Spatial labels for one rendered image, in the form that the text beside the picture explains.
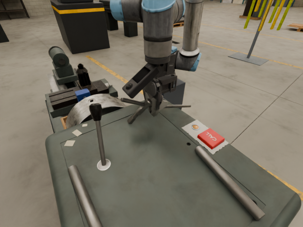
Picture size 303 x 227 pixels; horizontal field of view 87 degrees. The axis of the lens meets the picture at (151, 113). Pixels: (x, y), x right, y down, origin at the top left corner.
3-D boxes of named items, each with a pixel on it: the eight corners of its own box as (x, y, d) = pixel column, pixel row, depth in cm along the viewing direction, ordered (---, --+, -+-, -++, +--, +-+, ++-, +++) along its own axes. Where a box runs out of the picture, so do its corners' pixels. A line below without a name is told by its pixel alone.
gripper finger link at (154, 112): (169, 115, 57) (171, 93, 51) (155, 121, 54) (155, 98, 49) (163, 111, 59) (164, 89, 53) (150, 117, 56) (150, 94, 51)
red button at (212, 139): (223, 142, 50) (225, 138, 49) (211, 151, 48) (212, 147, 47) (208, 131, 54) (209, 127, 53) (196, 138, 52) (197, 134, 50)
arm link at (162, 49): (154, 43, 38) (136, 37, 43) (153, 63, 40) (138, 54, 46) (178, 39, 41) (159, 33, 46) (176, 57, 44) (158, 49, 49)
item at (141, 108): (127, 124, 55) (149, 102, 49) (125, 119, 56) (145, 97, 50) (132, 124, 56) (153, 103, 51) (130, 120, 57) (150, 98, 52)
